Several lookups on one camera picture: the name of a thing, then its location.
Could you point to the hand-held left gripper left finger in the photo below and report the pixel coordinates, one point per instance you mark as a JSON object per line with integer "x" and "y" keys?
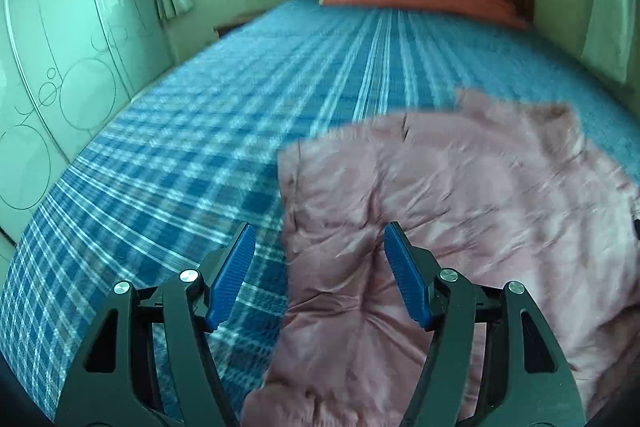
{"x": 232, "y": 277}

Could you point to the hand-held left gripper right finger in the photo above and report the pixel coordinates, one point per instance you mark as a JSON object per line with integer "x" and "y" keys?
{"x": 405, "y": 277}

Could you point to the pink down jacket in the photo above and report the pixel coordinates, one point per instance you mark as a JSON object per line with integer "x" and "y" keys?
{"x": 450, "y": 187}

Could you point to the bed with blue plaid sheet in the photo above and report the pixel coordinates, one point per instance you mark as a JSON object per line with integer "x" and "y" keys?
{"x": 200, "y": 132}

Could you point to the dark wooden nightstand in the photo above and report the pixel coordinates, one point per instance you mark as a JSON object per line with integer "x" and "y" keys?
{"x": 230, "y": 26}

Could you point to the white wardrobe with circle pattern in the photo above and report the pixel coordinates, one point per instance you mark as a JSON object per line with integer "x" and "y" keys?
{"x": 60, "y": 32}

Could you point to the white door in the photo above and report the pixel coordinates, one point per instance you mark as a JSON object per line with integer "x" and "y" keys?
{"x": 605, "y": 7}

